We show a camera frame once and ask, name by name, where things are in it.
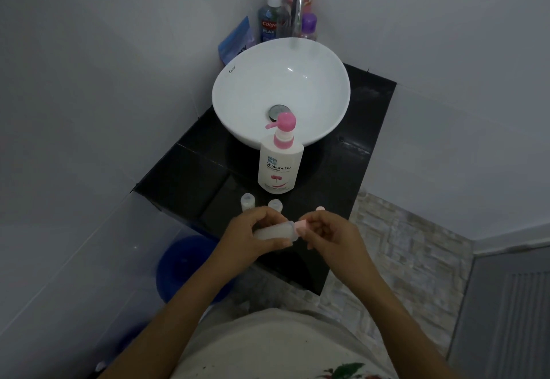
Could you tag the person's right hand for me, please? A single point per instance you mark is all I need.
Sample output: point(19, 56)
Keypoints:
point(339, 241)

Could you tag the person's left hand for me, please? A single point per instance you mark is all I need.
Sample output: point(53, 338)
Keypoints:
point(240, 241)

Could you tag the person's left thumb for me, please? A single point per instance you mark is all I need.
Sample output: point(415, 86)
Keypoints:
point(268, 217)

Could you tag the person's right thumb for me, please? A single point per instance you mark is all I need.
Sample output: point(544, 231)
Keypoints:
point(313, 240)

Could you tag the small translucent travel bottle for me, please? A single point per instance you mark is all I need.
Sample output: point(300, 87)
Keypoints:
point(275, 232)

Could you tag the small pink bottle cap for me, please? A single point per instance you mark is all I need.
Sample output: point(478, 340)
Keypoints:
point(302, 227)

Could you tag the person's right forearm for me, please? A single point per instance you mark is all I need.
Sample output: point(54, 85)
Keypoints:
point(395, 327)

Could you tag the person's left forearm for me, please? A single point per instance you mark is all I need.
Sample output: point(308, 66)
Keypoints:
point(172, 318)

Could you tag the small clear-capped travel bottle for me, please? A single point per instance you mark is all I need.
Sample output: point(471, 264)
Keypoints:
point(275, 205)
point(248, 202)

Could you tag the white pump bottle pink top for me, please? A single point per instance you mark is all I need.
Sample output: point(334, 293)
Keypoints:
point(280, 164)

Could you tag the blue plastic bucket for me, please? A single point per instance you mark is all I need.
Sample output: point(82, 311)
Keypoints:
point(184, 267)

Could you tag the chrome sink drain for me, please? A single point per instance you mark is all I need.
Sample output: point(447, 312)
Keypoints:
point(278, 112)

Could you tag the person's white printed shirt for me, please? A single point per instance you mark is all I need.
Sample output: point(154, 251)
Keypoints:
point(275, 348)

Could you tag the white round sink basin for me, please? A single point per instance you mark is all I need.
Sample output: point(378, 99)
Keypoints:
point(266, 86)

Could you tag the blue packet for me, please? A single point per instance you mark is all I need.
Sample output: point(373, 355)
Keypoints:
point(234, 43)

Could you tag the purple capped bottle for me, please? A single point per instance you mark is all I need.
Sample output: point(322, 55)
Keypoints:
point(309, 26)

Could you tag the blue mouthwash bottle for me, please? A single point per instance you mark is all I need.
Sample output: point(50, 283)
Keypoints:
point(268, 22)

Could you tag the grey door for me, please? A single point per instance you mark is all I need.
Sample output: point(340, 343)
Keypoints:
point(507, 318)

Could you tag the chrome curved faucet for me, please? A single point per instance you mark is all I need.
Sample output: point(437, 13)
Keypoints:
point(298, 5)

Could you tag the red tube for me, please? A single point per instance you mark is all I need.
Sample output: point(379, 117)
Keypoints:
point(306, 1)

